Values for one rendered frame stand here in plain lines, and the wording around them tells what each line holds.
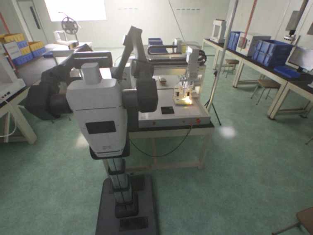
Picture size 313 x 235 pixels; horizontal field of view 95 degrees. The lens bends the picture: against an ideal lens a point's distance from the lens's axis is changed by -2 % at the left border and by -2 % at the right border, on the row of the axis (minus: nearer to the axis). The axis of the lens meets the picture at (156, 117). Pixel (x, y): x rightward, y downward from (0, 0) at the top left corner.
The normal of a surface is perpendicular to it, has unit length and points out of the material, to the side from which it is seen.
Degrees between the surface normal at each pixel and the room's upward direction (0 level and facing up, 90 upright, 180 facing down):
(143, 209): 0
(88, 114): 90
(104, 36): 90
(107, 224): 0
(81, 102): 90
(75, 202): 0
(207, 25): 90
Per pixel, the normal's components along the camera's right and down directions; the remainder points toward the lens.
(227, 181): 0.00, -0.81
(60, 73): 0.94, -0.22
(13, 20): 0.09, 0.59
